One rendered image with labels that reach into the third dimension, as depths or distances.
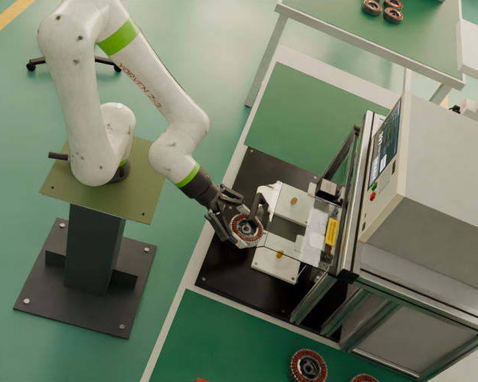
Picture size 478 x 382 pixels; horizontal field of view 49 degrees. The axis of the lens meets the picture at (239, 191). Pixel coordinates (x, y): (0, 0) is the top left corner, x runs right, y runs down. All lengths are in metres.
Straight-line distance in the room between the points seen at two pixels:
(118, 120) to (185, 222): 1.15
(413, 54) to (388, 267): 1.84
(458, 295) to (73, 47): 1.13
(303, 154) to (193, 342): 0.92
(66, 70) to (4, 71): 1.98
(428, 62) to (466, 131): 1.50
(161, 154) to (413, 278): 0.75
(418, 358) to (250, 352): 0.49
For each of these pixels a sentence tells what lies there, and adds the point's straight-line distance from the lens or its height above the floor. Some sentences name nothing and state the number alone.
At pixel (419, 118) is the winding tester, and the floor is 1.32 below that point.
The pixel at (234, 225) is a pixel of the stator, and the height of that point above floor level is 0.86.
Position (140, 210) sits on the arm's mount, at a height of 0.75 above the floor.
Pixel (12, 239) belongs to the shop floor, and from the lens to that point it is 2.54.
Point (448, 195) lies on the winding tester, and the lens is 1.39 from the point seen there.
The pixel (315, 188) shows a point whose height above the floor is 0.88.
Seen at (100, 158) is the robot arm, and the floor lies 1.01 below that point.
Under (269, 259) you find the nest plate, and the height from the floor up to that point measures 0.78.
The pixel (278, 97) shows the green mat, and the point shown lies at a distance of 2.31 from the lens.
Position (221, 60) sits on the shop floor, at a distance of 3.69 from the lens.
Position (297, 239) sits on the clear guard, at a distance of 1.41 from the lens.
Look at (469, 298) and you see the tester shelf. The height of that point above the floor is 1.11.
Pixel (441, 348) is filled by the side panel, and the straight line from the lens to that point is 1.63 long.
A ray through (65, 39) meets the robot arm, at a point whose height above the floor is 1.37.
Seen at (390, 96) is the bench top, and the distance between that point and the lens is 2.67.
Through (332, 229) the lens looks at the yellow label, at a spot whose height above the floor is 1.07.
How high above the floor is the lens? 2.13
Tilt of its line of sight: 47 degrees down
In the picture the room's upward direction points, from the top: 25 degrees clockwise
